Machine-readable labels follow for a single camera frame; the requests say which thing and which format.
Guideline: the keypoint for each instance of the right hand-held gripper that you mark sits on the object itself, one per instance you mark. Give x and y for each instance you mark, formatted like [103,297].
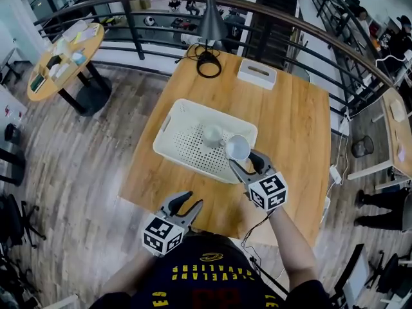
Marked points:
[268,192]

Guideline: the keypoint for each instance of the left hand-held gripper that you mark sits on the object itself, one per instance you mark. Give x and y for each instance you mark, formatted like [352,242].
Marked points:
[162,233]

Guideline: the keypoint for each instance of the white printed paper cup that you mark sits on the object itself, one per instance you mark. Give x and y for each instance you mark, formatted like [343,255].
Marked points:
[238,146]

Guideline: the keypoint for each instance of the white mug with handle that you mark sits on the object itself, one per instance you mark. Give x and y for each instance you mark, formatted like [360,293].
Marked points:
[213,134]

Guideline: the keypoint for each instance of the white perforated plastic basket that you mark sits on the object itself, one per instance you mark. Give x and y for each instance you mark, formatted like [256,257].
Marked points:
[183,140]

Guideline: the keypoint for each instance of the person's left forearm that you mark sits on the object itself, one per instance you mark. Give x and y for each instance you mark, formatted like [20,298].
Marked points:
[128,275]

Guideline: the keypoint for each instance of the person's right forearm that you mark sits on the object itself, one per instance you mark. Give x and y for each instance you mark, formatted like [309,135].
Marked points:
[296,249]

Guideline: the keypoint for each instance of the white tissue box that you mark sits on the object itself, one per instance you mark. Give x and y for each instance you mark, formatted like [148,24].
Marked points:
[256,76]

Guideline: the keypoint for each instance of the person's dark jersey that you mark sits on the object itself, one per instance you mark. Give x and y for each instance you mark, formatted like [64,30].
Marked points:
[212,282]

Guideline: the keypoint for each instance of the white power strip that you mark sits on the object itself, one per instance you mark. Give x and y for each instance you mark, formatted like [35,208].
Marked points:
[335,174]

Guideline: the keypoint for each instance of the small white perforated basket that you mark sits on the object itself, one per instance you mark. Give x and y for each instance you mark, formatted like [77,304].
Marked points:
[325,209]

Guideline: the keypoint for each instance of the white extension socket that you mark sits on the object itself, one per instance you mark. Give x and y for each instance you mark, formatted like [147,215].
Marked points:
[343,125]

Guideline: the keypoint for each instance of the black mesh wastebasket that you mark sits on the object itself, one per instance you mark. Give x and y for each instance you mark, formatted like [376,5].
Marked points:
[362,146]

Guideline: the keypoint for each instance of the round wooden table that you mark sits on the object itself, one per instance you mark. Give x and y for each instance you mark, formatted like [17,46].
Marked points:
[93,98]

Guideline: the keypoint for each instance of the black computer monitor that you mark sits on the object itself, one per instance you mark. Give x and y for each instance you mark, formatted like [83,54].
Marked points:
[352,272]

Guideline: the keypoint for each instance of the black staircase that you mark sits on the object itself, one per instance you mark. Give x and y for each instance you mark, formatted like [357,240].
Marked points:
[273,27]

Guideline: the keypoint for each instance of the wooden table with white legs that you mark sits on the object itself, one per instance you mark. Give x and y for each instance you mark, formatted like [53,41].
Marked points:
[396,130]

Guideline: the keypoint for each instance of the pale pink notepad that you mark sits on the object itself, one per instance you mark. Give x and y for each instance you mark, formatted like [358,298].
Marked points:
[401,154]

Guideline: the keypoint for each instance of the black desk lamp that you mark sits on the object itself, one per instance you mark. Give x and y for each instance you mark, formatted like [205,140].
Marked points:
[212,24]

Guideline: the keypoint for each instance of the black office chair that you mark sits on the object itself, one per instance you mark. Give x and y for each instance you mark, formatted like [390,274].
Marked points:
[14,220]
[391,272]

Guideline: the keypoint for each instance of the light blue packet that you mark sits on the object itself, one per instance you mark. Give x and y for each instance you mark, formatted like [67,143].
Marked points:
[79,58]

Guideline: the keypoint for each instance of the black round container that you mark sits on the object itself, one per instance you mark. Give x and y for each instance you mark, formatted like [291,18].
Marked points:
[12,134]

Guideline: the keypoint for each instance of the clear plastic container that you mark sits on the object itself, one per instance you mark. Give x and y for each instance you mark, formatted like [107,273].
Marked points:
[74,31]

